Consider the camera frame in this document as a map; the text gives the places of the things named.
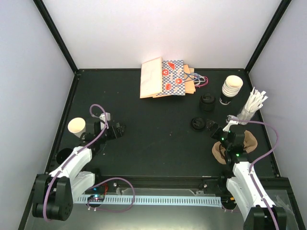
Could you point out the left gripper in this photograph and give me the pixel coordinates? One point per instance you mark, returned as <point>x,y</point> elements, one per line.
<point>114,135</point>

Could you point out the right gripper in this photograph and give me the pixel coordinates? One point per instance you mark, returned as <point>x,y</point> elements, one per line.
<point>212,126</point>

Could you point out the blue checkered paper bag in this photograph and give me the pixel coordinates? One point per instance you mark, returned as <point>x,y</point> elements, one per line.
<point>178,80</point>

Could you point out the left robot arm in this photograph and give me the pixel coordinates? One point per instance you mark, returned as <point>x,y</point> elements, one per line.
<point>55,193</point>

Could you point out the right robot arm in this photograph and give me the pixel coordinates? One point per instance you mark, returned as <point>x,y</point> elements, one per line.
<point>234,143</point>

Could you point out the single black cup lid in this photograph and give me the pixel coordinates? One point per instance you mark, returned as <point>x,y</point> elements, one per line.
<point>198,124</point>

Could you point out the stack of black lids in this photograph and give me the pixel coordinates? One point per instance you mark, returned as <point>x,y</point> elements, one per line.
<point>207,102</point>

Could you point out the brown cardboard cup carrier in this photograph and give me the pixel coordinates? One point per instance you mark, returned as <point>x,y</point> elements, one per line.
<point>250,144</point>

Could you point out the white paper cup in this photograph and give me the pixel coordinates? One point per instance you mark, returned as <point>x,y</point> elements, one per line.
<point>77,126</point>

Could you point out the stack of paper cups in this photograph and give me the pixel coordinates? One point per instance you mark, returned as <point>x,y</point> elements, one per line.
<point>230,89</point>

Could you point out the jar of wrapped straws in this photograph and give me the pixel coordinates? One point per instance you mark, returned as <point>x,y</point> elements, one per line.
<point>253,104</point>

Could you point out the black cup on left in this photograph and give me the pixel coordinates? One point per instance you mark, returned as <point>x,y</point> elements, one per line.
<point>62,155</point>

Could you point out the stack of orange paper bags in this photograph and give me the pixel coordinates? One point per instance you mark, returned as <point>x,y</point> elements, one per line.
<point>151,78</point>

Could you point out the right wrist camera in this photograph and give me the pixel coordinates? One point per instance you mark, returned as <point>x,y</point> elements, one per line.
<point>231,120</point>

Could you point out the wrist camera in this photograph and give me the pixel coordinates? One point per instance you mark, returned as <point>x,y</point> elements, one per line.
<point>231,120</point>
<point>105,117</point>

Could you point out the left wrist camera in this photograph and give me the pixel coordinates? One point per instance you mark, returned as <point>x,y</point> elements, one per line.
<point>105,117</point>

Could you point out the white slotted cable duct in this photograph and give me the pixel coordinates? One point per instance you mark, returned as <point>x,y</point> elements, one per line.
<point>202,201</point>

